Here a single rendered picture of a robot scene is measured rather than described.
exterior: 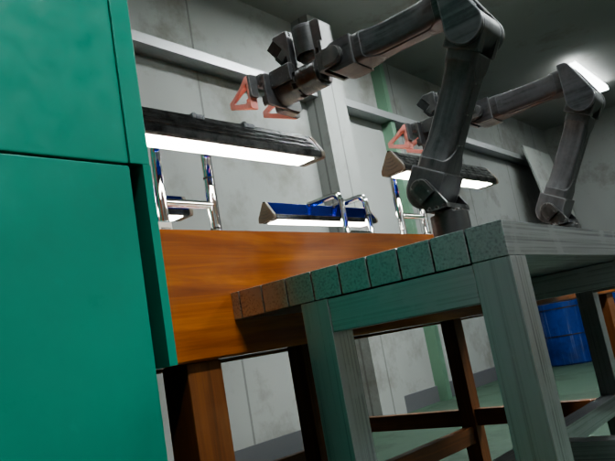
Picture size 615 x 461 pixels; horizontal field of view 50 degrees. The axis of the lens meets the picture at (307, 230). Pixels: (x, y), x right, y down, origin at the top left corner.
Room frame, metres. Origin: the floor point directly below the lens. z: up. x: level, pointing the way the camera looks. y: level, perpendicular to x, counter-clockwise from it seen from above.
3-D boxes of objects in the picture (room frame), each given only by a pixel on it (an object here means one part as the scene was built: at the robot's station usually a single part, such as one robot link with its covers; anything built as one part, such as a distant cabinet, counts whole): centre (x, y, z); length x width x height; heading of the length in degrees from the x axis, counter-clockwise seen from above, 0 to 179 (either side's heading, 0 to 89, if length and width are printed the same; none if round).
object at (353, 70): (1.06, -0.22, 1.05); 0.30 x 0.09 x 0.12; 52
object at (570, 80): (1.54, -0.59, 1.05); 0.30 x 0.09 x 0.12; 52
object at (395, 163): (2.15, -0.49, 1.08); 0.62 x 0.08 x 0.07; 139
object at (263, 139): (1.42, 0.15, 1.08); 0.62 x 0.08 x 0.07; 139
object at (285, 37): (1.22, -0.01, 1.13); 0.07 x 0.06 x 0.11; 142
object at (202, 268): (1.57, -0.34, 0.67); 1.81 x 0.12 x 0.19; 139
